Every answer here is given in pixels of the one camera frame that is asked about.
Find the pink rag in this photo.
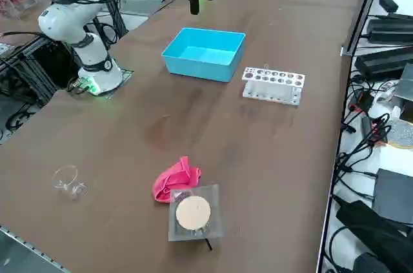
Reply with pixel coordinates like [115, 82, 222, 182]
[151, 156, 203, 205]

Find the blue plastic storage box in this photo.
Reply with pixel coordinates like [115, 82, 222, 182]
[161, 27, 247, 84]

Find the dark cardboard box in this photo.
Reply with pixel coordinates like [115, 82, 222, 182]
[390, 62, 413, 103]

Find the black flat box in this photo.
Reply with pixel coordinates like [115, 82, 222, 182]
[372, 168, 413, 226]

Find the white test tube rack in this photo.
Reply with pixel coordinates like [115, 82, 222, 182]
[241, 63, 306, 106]

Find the small black power adapter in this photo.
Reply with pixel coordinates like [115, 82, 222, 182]
[378, 0, 399, 14]

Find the black red connector block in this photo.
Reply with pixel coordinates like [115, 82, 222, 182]
[350, 90, 374, 115]

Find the round beige disc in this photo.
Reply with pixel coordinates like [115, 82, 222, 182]
[175, 195, 212, 230]

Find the clear glass beaker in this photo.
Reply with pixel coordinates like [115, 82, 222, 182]
[52, 165, 90, 201]

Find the round grey disc gold rim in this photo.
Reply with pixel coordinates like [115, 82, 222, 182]
[385, 117, 413, 150]

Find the aluminium camera post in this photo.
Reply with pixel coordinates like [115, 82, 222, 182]
[340, 0, 388, 57]

